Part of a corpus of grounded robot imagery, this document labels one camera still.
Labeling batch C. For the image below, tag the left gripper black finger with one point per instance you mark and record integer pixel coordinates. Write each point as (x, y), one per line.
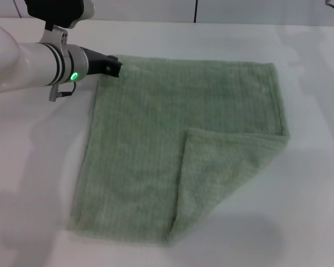
(114, 68)
(114, 57)

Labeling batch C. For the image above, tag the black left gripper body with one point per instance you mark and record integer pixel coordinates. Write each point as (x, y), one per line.
(96, 62)

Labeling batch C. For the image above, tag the green terry towel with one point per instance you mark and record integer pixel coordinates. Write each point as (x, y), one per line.
(144, 133)

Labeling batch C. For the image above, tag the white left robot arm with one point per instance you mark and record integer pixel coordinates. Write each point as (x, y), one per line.
(30, 66)

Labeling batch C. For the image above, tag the left camera mount bracket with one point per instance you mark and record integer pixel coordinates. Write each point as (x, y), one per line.
(55, 36)

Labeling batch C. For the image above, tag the left wrist camera housing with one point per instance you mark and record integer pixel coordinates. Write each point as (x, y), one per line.
(55, 11)

